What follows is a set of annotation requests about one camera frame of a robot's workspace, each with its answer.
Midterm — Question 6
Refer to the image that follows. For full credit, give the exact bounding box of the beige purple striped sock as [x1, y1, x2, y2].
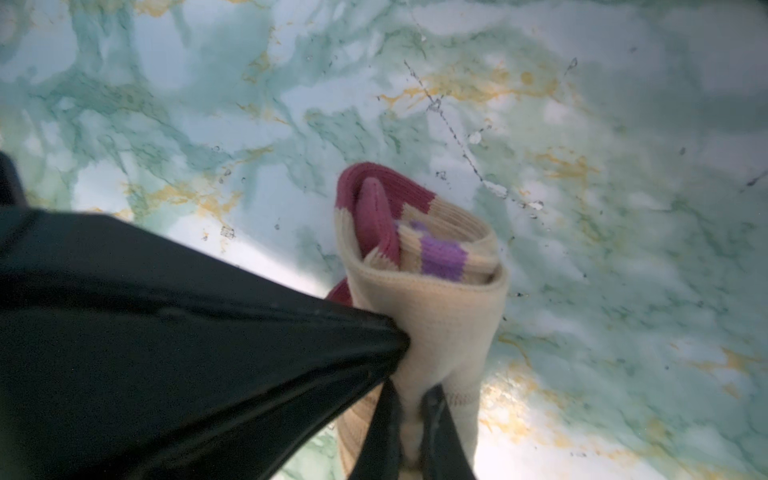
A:
[329, 163, 508, 479]

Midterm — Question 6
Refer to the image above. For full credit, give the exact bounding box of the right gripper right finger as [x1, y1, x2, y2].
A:
[421, 385, 476, 480]

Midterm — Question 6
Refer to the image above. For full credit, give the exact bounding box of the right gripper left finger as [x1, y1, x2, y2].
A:
[348, 380, 402, 480]

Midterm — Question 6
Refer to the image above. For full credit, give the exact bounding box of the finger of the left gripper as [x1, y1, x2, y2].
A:
[1, 157, 409, 479]

